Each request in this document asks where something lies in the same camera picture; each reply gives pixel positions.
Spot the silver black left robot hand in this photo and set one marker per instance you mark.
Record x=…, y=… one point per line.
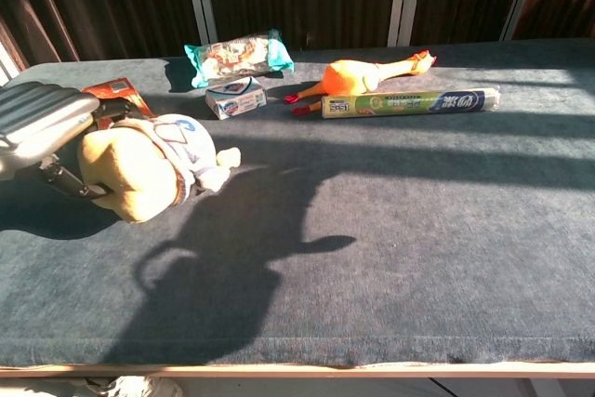
x=42, y=118

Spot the yellow plush toy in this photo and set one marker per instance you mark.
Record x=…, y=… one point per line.
x=130, y=174

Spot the orange rectangular carton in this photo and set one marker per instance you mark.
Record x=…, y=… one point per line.
x=118, y=88

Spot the white blue soap box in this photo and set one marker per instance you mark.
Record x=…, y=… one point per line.
x=237, y=97

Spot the teal snack bag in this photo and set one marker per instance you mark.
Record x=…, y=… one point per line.
x=237, y=57

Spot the orange rubber chicken toy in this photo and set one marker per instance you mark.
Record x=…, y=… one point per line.
x=353, y=78

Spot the dark grey felt table cloth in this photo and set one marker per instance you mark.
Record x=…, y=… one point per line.
x=372, y=229

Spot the green blue cling film roll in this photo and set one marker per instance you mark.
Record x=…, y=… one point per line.
x=409, y=103

